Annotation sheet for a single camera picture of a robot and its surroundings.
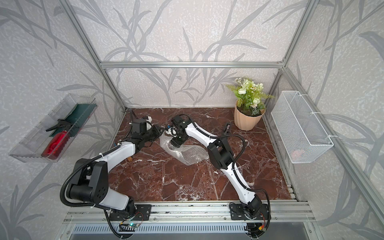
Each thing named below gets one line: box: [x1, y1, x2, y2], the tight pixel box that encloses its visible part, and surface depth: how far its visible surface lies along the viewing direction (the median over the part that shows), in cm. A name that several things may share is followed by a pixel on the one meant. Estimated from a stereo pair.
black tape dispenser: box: [223, 122, 232, 135], surface depth 104 cm
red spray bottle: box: [41, 130, 70, 160], surface depth 59 cm
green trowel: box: [45, 103, 98, 137], surface depth 68 cm
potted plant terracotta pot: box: [234, 99, 266, 131], surface depth 98 cm
